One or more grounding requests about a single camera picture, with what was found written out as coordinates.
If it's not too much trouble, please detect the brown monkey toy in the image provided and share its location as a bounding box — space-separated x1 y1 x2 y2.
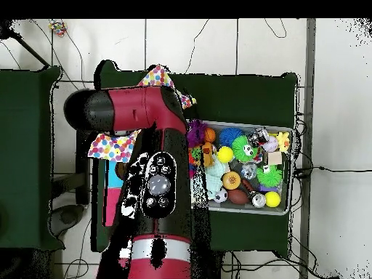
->
198 145 217 169

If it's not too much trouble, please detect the light teal cloth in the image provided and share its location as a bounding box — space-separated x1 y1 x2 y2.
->
204 161 229 201

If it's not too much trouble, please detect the shallow clear bin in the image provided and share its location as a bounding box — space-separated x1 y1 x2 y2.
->
187 120 294 216

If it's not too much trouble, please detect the wooden box with three holes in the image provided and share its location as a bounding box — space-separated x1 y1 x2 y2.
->
103 159 128 227

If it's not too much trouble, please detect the purple spiky monster toy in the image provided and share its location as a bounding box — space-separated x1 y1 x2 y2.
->
187 119 209 149

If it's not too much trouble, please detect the small orange basketball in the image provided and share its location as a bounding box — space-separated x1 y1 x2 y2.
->
204 127 217 144

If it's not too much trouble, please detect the yellow ball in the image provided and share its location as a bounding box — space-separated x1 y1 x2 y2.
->
217 145 234 163
264 191 283 209

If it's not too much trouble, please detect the blue spiky ball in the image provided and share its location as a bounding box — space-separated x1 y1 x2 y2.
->
219 127 244 147

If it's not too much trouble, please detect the small soccer ball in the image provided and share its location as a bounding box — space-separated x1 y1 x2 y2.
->
214 188 229 204

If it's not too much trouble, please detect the green spiky ball with eyes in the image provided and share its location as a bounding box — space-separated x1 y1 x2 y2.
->
231 135 259 163

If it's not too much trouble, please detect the small brown football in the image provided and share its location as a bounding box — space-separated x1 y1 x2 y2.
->
227 188 250 206

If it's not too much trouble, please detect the dark green table cloth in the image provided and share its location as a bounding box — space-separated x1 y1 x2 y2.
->
92 60 299 256

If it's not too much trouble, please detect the green covered side table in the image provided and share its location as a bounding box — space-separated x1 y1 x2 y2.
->
0 66 62 251

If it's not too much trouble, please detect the small colourful toy on floor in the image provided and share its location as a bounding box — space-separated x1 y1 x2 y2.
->
48 20 68 37

